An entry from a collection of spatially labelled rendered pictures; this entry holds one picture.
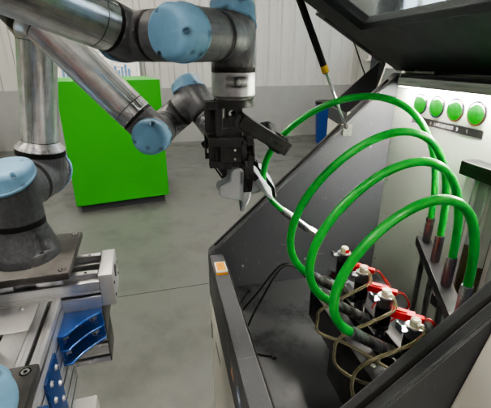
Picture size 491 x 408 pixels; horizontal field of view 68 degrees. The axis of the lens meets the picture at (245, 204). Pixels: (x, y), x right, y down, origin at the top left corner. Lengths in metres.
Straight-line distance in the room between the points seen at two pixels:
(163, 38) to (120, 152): 3.46
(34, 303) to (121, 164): 3.08
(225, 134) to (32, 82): 0.52
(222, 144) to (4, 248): 0.57
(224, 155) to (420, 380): 0.44
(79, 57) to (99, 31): 0.24
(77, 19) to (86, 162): 3.44
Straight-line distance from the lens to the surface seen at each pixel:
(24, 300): 1.04
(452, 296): 0.75
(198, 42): 0.54
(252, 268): 1.14
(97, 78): 0.82
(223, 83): 0.63
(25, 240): 0.97
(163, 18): 0.54
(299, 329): 1.02
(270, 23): 7.53
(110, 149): 3.96
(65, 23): 0.57
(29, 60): 1.01
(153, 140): 0.78
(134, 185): 4.08
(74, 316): 1.02
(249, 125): 0.66
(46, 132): 1.03
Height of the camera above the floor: 1.49
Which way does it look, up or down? 22 degrees down
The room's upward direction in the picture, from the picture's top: straight up
